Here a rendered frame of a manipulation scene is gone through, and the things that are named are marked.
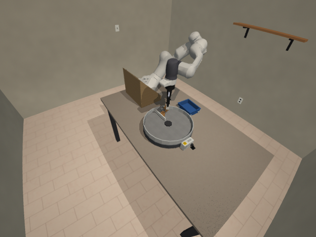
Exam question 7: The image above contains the blue open crate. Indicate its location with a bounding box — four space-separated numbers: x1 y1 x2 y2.
177 99 201 116

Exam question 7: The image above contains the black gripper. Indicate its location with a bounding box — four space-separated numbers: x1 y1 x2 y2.
165 85 175 110

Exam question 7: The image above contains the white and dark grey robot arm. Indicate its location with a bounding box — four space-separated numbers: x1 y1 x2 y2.
139 32 207 91

